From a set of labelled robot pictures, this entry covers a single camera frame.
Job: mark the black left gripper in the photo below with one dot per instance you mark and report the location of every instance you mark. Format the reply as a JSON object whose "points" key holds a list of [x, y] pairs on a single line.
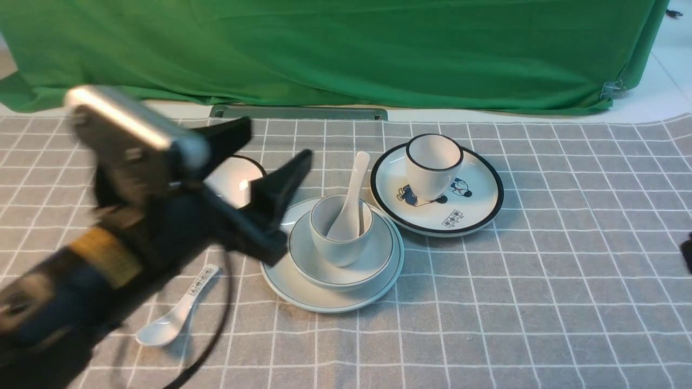
{"points": [[167, 233]]}

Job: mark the thin rimmed white bowl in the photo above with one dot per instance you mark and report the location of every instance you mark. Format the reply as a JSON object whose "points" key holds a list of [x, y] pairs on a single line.
{"points": [[322, 273]]}

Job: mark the plain white spoon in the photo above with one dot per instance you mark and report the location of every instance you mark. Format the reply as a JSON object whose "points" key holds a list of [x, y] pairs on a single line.
{"points": [[348, 224]]}

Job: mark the plain white cup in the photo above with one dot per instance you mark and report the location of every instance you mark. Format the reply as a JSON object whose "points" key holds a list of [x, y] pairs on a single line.
{"points": [[340, 250]]}

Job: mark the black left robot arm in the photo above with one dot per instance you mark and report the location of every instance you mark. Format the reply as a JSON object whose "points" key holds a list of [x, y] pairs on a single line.
{"points": [[55, 314]]}

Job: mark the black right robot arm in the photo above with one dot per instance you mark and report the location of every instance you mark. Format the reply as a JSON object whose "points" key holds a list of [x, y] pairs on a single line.
{"points": [[686, 251]]}

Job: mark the black rimmed white bowl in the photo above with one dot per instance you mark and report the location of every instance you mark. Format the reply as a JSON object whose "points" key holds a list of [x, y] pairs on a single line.
{"points": [[231, 179]]}

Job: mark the plain white plate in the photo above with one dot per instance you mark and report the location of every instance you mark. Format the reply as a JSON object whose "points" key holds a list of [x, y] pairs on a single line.
{"points": [[286, 280]]}

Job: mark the white spoon with print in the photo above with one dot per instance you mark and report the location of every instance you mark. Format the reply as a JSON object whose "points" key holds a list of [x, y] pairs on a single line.
{"points": [[165, 329]]}

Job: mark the black rimmed white cup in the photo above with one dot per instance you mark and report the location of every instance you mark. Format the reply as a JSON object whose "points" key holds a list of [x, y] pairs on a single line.
{"points": [[432, 162]]}

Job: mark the cartoon printed black rimmed plate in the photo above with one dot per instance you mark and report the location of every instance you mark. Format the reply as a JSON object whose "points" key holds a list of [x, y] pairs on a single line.
{"points": [[473, 199]]}

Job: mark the green backdrop cloth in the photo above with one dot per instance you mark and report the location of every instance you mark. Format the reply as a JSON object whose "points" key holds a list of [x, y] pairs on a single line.
{"points": [[528, 57]]}

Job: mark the metal clip on cloth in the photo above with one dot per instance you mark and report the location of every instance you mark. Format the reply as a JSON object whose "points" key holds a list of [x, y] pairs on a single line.
{"points": [[613, 90]]}

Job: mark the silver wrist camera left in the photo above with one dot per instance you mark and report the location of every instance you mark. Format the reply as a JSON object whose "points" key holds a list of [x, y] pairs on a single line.
{"points": [[139, 121]]}

